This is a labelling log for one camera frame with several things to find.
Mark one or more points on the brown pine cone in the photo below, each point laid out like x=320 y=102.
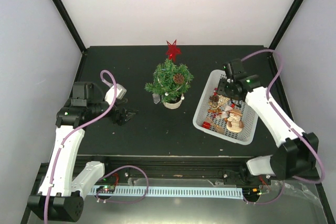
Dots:
x=178 y=78
x=214 y=99

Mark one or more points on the left circuit board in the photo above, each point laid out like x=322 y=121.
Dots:
x=106 y=189

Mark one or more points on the right circuit board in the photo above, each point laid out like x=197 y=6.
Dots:
x=255 y=191

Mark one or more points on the circuit board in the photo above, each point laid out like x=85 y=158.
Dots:
x=255 y=191
x=106 y=189

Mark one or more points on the white slotted cable duct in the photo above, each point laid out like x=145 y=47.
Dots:
x=186 y=192

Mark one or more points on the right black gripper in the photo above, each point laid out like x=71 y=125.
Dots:
x=220 y=89

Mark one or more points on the wooden snowman ornament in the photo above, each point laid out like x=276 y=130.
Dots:
x=234 y=121

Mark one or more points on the white tree pot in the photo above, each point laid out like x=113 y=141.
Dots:
x=174 y=105

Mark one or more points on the clear battery box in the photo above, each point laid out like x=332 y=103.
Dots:
x=156 y=98

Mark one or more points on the red star ornament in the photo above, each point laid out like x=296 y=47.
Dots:
x=173 y=50

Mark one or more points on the small green christmas tree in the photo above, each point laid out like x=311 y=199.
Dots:
x=163 y=83

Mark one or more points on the red gift box ornament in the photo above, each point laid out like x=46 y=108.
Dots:
x=206 y=125

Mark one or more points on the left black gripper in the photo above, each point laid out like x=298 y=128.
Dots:
x=121 y=119

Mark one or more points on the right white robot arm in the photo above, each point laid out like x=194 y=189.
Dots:
x=296 y=150

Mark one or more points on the silver glitter ornament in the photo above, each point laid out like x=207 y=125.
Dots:
x=225 y=111

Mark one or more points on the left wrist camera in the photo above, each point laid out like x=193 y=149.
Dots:
x=116 y=92

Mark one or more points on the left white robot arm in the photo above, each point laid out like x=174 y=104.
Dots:
x=60 y=197

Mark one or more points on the white perforated plastic basket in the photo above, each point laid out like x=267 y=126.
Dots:
x=206 y=109

